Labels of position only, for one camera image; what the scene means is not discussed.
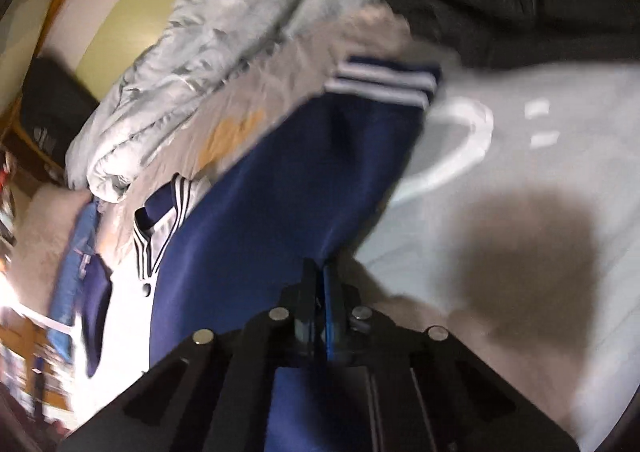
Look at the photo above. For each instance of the cluttered shelf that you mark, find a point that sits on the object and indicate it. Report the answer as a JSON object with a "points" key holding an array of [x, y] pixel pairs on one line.
{"points": [[15, 357]]}

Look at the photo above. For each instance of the blue pillow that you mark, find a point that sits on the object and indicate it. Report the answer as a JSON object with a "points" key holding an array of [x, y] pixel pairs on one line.
{"points": [[75, 282]]}

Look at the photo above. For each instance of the black hanging bag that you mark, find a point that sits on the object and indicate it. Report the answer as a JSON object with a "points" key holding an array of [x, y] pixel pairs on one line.
{"points": [[55, 107]]}

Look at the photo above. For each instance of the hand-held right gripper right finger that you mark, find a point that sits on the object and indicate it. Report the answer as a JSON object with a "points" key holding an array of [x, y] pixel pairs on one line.
{"points": [[330, 322]]}

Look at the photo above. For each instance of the white and navy varsity jacket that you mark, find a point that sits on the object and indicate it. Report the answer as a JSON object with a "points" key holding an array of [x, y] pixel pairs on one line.
{"points": [[275, 182]]}

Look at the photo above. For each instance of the beige pillow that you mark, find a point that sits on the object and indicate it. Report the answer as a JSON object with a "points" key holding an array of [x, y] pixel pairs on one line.
{"points": [[45, 227]]}

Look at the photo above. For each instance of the grey duvet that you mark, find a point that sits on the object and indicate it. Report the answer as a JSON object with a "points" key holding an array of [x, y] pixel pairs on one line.
{"points": [[200, 57]]}

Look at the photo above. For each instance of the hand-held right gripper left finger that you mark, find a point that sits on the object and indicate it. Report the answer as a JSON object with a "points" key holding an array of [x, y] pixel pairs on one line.
{"points": [[305, 302]]}

